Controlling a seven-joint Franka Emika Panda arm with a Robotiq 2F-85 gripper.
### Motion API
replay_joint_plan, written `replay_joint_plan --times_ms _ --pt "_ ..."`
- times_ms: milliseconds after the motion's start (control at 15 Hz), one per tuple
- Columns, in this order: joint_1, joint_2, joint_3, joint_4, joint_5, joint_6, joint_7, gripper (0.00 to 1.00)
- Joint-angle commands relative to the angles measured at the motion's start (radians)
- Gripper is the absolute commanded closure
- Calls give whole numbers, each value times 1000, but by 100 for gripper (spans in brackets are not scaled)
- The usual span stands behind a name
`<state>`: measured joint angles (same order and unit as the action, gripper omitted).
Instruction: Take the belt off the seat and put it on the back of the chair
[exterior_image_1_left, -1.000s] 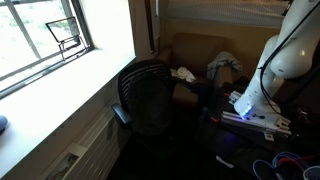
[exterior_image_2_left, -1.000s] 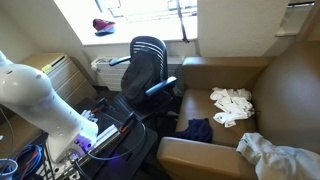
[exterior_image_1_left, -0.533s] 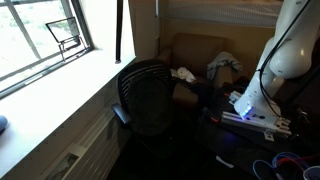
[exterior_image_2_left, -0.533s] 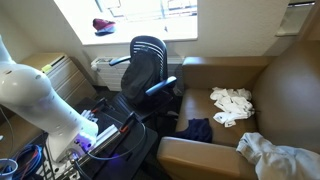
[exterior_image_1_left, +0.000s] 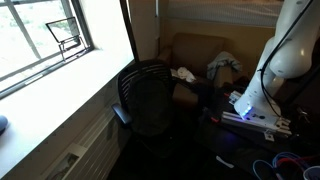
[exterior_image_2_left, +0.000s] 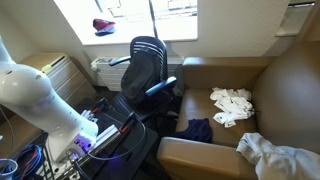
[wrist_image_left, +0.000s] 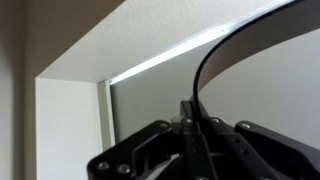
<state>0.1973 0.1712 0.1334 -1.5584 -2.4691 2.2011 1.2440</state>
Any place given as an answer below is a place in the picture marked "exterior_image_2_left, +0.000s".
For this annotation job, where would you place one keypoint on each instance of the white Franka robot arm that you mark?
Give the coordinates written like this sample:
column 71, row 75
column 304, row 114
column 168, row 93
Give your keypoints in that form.
column 30, row 96

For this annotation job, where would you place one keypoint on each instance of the black mesh office chair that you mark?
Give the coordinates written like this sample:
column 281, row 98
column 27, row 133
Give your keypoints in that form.
column 150, row 45

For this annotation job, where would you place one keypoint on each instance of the black garment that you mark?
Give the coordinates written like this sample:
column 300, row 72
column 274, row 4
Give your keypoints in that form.
column 140, row 80

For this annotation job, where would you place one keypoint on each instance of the navy blue cloth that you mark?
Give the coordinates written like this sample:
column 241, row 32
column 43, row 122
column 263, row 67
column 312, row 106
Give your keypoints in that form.
column 198, row 131

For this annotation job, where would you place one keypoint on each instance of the black robot table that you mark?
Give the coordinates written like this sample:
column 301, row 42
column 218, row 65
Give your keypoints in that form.
column 126, row 153

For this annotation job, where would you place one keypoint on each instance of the white socks pile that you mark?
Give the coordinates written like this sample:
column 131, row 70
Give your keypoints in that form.
column 233, row 105

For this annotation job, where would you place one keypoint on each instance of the red and blue cap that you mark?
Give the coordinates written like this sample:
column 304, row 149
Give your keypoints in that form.
column 104, row 26

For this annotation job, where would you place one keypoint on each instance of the wooden drawer cabinet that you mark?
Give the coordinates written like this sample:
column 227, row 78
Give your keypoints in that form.
column 66, row 76

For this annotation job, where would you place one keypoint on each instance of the yellow sticky note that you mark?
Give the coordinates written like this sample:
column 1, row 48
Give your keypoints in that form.
column 46, row 68

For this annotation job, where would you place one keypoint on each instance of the tan leather armchair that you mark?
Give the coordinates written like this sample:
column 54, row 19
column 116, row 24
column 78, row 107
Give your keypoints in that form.
column 286, row 90

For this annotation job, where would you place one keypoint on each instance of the light blue-grey garment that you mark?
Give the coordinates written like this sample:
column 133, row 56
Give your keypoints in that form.
column 280, row 160

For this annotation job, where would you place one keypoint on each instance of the white cup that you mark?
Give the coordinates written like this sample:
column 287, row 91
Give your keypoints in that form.
column 7, row 169

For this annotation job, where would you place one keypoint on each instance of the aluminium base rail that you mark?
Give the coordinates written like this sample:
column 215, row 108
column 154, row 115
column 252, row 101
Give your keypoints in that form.
column 103, row 136

